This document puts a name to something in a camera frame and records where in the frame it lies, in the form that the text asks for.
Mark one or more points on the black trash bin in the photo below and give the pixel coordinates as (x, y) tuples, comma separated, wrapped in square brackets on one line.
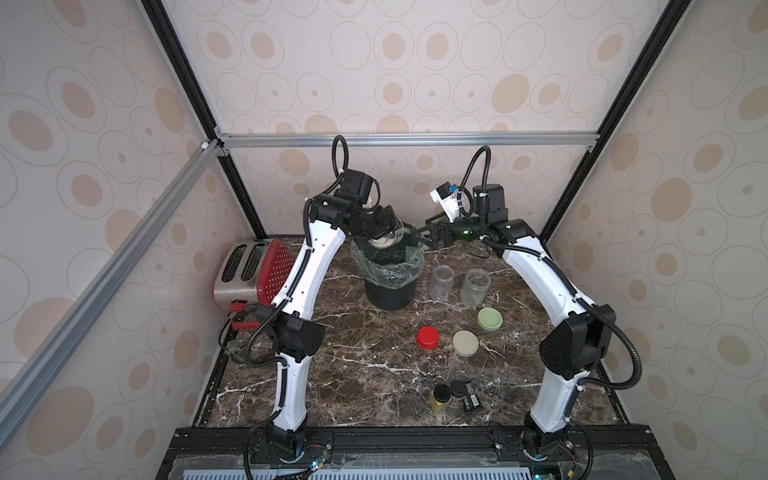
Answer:
[(387, 299)]

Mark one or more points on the clear oatmeal jar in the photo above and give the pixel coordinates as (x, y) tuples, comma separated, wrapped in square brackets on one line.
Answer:
[(475, 287)]

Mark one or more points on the aluminium frame rail back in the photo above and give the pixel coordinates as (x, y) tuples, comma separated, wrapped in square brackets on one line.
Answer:
[(429, 139)]

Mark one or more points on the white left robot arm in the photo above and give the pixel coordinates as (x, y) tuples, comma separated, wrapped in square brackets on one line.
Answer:
[(288, 337)]

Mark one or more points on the yellow spice jar black lid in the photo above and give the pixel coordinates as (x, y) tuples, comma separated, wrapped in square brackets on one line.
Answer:
[(440, 398)]

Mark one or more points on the red polka dot toaster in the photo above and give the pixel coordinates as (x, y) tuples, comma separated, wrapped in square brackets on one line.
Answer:
[(253, 272)]

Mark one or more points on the light green jar lid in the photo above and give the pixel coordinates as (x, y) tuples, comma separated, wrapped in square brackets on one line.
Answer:
[(489, 319)]

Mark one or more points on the aluminium frame rail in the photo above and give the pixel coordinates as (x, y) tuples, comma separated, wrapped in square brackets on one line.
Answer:
[(429, 139), (41, 370)]

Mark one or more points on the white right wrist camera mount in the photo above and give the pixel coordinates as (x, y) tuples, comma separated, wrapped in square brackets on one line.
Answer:
[(453, 201)]

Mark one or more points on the red lid oatmeal jar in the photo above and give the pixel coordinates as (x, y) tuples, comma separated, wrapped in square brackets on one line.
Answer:
[(442, 282)]

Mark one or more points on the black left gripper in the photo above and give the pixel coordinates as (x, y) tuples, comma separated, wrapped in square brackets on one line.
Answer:
[(388, 220)]

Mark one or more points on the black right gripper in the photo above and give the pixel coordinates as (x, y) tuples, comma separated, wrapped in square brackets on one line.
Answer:
[(438, 229)]

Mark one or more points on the dark spice jar black lid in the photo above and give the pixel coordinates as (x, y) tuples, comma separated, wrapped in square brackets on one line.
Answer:
[(458, 389)]

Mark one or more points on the red jar lid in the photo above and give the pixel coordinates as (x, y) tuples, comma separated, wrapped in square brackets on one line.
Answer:
[(428, 338)]

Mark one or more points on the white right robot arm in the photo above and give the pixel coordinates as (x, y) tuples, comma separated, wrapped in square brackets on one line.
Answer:
[(582, 329)]

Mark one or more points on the small black box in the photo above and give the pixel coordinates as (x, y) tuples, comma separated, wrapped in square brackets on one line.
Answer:
[(471, 401)]

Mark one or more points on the aluminium frame rail left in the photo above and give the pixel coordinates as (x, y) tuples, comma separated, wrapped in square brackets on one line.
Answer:
[(41, 370)]

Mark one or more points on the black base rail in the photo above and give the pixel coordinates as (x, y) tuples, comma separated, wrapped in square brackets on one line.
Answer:
[(494, 442)]

